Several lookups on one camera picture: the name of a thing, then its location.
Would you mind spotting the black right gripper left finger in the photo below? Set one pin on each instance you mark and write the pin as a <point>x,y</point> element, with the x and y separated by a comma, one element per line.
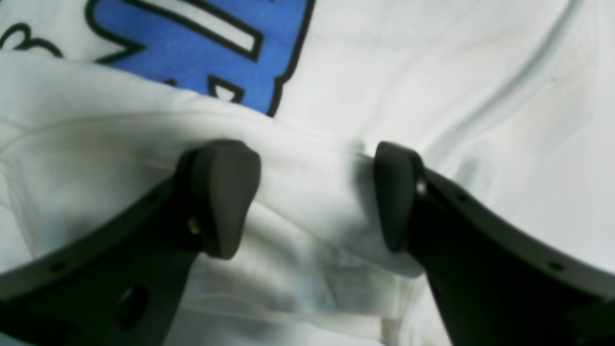
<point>122,284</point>

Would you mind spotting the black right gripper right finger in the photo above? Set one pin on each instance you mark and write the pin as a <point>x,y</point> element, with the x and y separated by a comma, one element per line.
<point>493,284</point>

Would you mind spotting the white printed T-shirt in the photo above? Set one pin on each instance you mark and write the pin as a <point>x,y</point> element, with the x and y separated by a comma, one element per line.
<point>511,99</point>

